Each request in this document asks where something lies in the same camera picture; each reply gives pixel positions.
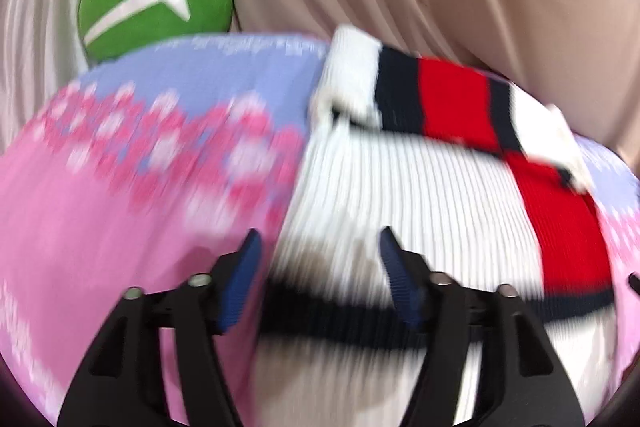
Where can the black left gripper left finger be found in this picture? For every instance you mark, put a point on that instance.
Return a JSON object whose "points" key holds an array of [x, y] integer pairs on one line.
{"points": [[119, 381]]}

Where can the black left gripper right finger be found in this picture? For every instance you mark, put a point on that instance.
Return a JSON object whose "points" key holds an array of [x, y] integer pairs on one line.
{"points": [[522, 381]]}

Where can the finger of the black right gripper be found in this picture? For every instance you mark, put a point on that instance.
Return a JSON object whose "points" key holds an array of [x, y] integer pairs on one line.
{"points": [[634, 283]]}

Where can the white knit sweater red stripes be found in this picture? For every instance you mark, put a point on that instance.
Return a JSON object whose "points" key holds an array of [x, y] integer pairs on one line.
{"points": [[468, 171]]}

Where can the floral pink blue bedspread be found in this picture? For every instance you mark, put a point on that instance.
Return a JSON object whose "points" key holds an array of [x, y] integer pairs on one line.
{"points": [[147, 169]]}

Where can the silver pleated curtain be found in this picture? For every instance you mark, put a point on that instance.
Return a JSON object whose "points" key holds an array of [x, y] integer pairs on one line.
{"points": [[40, 52]]}

